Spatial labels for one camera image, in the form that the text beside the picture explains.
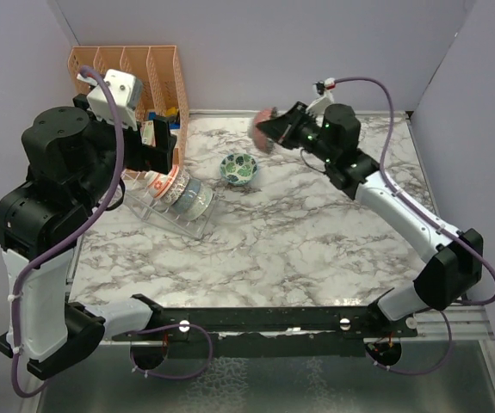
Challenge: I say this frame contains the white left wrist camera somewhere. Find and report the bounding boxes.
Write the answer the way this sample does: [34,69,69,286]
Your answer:
[77,69,143,132]

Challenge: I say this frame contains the white wire dish rack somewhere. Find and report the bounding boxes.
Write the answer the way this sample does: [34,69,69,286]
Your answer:
[123,171,217,239]

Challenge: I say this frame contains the blue wave hexagon bowl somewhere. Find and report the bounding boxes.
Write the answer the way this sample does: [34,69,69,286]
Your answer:
[171,177,201,215]

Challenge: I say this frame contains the black leaf patterned bowl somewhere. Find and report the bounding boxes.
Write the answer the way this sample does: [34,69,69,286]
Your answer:
[249,107,281,154]

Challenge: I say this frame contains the white teal patterned bowl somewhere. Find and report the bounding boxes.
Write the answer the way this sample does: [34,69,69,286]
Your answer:
[184,187,213,221]

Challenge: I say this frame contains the grey lace patterned bowl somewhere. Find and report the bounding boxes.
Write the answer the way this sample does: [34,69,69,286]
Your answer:
[161,169,190,206]

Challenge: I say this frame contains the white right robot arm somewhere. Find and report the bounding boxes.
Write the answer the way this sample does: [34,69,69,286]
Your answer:
[254,102,483,336]

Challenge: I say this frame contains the green white box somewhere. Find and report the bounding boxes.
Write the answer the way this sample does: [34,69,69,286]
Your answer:
[141,120,155,146]

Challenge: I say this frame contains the green leaf patterned bowl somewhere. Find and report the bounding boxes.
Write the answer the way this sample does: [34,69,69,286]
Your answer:
[219,153,259,186]

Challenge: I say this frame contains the yellow grey eraser block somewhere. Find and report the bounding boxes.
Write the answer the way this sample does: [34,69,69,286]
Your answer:
[164,107,180,123]

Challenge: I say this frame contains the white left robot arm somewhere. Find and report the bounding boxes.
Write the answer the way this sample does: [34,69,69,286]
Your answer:
[0,107,176,380]

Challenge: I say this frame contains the orange floral bowl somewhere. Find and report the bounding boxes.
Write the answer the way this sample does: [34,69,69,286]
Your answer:
[145,165,180,199]

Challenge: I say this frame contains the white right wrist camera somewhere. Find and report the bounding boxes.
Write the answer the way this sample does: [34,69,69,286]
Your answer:
[307,77,336,116]

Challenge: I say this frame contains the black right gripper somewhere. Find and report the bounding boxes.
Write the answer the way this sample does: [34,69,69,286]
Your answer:
[261,101,338,163]

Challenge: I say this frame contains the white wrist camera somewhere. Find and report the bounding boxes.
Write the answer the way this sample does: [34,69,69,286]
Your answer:
[77,69,143,132]
[307,77,336,116]

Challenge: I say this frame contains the orange plastic file organizer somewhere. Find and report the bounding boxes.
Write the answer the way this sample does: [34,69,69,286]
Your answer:
[68,46,189,165]

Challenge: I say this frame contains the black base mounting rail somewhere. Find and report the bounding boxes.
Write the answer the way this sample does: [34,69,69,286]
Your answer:
[114,303,418,358]

